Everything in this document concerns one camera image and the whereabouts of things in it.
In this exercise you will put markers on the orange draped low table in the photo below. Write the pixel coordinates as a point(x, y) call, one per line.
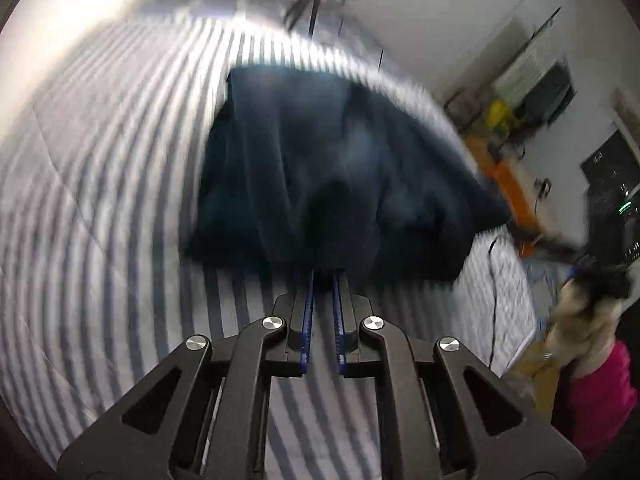
point(510, 180)

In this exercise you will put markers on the grey white striped blanket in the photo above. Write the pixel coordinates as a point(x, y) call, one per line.
point(110, 185)

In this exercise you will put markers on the striped white towel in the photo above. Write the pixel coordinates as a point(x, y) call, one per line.
point(520, 77)

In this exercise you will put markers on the small black device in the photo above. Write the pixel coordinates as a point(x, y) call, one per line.
point(544, 187)

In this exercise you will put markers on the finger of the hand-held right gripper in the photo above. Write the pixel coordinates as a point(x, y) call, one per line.
point(545, 249)

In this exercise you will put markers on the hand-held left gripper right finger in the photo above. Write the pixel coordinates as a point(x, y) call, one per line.
point(340, 320)

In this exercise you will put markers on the teal plaid fleece jacket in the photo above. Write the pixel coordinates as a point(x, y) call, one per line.
point(325, 170)

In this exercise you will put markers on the black clothes rack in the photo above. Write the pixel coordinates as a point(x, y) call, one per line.
point(547, 21)

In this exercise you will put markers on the black tripod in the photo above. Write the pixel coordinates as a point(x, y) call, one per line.
point(315, 10)

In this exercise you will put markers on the dark window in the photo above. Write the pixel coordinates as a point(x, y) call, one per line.
point(615, 160)

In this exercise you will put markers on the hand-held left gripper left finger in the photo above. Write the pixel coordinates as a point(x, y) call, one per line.
point(307, 310)

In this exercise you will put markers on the person's right forearm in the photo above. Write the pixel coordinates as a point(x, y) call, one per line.
point(600, 400)

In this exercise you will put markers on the dark hanging coat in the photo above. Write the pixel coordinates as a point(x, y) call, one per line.
point(550, 90)

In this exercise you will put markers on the yellow box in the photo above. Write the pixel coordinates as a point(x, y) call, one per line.
point(498, 116)

